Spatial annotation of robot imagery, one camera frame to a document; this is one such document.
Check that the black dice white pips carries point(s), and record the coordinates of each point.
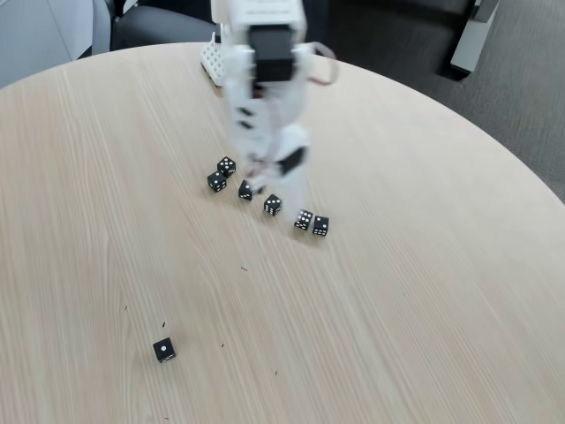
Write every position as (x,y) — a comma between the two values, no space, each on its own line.
(164,350)
(303,219)
(321,225)
(216,181)
(226,165)
(244,191)
(273,204)

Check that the dark grey chair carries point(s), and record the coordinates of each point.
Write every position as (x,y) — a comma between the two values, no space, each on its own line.
(145,26)

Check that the grey desk leg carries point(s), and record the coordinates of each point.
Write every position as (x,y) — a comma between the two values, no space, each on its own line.
(468,44)

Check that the light grey cabinet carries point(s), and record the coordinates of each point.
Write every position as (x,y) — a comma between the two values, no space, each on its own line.
(35,35)

